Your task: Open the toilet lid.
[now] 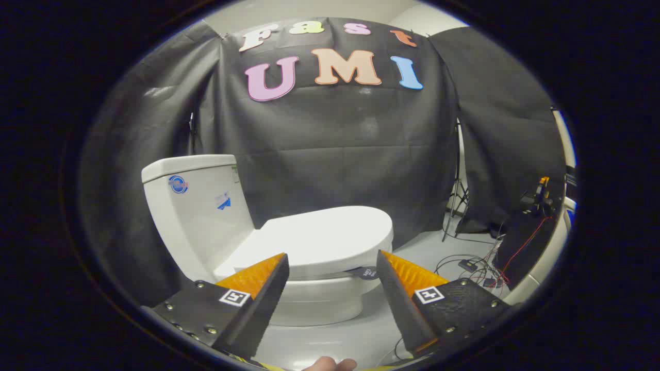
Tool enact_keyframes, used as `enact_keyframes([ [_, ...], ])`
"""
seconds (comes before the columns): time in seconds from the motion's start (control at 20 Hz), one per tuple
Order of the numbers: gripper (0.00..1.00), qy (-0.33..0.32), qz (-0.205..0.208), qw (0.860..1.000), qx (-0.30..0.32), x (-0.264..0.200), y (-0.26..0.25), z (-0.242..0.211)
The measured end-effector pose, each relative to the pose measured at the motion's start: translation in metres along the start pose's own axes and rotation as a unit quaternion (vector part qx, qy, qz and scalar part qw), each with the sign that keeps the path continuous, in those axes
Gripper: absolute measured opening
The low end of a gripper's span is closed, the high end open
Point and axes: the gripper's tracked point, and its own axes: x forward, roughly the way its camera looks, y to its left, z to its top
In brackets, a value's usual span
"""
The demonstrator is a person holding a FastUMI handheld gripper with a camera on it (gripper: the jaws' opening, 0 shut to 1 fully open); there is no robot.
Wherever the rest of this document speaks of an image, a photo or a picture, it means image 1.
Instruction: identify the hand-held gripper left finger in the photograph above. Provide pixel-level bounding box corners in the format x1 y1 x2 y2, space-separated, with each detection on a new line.
140 252 290 361

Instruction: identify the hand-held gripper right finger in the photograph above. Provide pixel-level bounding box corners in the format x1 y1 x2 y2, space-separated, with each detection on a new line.
375 250 512 360

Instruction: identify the white toilet lid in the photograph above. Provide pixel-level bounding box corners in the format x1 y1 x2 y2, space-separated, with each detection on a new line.
214 205 394 281

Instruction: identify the white toilet with tank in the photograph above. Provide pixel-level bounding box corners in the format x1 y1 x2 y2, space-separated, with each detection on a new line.
141 154 385 327

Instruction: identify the black light stand tripod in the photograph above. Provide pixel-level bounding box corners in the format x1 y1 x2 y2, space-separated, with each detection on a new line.
442 119 471 243

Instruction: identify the table under black cloth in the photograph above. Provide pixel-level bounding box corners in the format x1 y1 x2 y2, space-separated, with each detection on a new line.
492 196 567 281

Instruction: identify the white partition board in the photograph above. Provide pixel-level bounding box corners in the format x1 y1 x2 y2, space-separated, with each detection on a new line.
508 108 577 306

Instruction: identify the black backdrop cloth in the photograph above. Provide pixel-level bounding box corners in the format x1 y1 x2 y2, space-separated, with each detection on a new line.
80 21 227 307
193 17 459 248
428 26 567 235

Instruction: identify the orange and black gripper device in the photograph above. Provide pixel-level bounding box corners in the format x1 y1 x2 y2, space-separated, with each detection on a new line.
520 176 556 217

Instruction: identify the black cable tangle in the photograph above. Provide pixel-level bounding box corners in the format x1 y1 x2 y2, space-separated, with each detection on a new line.
435 227 508 299

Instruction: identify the red cable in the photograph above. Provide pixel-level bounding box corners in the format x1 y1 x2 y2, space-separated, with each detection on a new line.
498 216 555 284

